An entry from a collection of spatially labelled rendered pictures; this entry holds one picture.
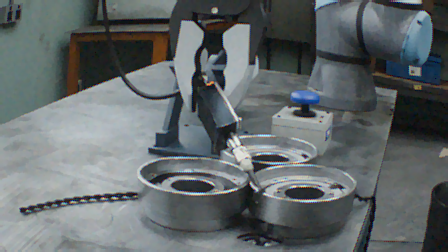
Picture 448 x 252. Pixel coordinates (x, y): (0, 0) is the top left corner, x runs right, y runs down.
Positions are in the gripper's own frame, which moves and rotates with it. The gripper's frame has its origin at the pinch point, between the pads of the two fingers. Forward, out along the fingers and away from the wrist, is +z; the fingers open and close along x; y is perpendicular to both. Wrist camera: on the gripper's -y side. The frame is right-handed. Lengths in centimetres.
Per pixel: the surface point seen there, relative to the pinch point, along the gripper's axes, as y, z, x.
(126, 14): 202, -20, 128
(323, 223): -5.4, 8.8, -13.9
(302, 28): 375, -28, 76
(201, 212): -8.1, 8.6, -3.4
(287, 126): 19.1, 3.7, -3.3
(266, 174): 0.5, 6.2, -6.3
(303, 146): 11.5, 4.7, -7.2
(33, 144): 5.5, 9.4, 28.7
